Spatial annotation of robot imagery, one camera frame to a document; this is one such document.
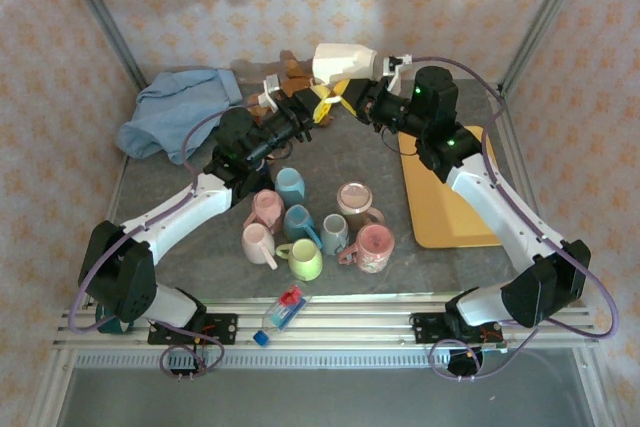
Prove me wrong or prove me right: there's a cream white mug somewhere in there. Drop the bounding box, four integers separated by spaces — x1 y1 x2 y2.
312 42 380 84

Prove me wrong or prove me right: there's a light blue mug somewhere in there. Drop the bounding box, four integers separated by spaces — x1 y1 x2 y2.
273 167 307 208

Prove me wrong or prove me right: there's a rose pink mug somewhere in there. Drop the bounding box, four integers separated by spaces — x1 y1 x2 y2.
243 190 286 234

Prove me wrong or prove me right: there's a taupe mug purple inside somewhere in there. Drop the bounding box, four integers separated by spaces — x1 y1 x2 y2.
335 182 386 232

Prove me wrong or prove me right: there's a blue mug red flower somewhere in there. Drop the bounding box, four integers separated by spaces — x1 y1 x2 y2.
282 204 324 251

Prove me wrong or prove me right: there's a pale pink mug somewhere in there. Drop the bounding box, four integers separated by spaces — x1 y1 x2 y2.
241 222 279 272

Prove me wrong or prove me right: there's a yellow tray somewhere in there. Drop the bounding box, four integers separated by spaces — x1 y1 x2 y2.
397 125 504 250

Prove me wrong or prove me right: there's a grey blue mug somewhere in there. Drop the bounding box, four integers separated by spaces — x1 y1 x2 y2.
319 213 350 256

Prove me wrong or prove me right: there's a pink patterned mug red inside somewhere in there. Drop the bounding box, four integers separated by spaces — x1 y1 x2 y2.
337 224 396 275

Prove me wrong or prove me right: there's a light green mug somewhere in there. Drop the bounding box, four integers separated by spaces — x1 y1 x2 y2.
275 238 324 282

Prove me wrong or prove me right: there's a brown teddy bear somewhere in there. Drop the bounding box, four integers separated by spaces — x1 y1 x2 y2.
244 49 336 128

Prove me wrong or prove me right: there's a light blue cloth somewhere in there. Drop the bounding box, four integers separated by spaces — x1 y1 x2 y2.
115 68 242 166

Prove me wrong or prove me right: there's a clear plastic bottle blue cap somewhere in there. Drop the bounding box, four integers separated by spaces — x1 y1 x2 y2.
252 282 314 347

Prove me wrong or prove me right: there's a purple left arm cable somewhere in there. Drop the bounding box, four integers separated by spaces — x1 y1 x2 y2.
67 94 266 381

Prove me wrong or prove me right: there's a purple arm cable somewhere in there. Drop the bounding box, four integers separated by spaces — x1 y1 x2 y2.
409 55 621 382
67 94 266 381

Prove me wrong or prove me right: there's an aluminium frame post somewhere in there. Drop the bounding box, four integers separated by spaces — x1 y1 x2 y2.
52 0 149 91
499 0 599 96

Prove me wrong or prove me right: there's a wide aluminium base rail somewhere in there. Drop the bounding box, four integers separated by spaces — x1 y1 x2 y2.
52 294 601 351

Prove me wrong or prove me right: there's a grey slotted cable duct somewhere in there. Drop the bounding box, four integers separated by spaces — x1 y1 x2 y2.
69 352 581 369

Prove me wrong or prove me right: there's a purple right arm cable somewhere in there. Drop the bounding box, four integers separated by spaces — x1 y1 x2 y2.
409 55 621 382

